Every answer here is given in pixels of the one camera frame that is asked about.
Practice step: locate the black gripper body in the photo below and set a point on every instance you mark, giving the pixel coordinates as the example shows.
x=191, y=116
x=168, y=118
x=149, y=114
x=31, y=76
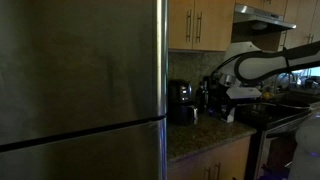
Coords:
x=225, y=95

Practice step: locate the white plastic jar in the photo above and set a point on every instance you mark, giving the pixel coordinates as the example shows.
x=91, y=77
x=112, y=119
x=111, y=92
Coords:
x=230, y=116

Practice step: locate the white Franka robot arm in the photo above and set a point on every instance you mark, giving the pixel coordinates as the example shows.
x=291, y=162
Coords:
x=260, y=65

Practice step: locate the dark glass bottle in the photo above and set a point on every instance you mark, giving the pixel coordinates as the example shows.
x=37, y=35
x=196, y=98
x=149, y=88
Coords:
x=203, y=96

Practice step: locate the small yellow item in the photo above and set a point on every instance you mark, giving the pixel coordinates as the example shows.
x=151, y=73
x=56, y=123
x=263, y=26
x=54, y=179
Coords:
x=267, y=96

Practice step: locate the wooden lower cabinet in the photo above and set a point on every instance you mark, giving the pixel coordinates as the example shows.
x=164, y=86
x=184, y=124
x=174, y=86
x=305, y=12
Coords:
x=226, y=156

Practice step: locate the black stove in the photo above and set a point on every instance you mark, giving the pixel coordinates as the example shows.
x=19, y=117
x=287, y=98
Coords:
x=266, y=133

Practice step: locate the chrome sink faucet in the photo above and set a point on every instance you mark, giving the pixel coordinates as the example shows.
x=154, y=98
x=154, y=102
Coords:
x=283, y=78

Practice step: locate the wooden upper cabinet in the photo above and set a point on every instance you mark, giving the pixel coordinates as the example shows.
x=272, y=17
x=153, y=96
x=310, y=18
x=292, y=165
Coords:
x=213, y=23

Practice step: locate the steel range hood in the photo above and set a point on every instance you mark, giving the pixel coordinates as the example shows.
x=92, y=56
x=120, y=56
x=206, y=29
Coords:
x=260, y=18

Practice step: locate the wooden cabinet beside hood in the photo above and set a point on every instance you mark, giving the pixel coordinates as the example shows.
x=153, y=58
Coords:
x=303, y=23

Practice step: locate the stainless steel fridge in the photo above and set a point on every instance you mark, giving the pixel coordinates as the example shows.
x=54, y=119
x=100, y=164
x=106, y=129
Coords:
x=80, y=83

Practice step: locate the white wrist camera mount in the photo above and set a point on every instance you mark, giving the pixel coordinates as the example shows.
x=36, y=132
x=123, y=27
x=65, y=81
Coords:
x=245, y=92

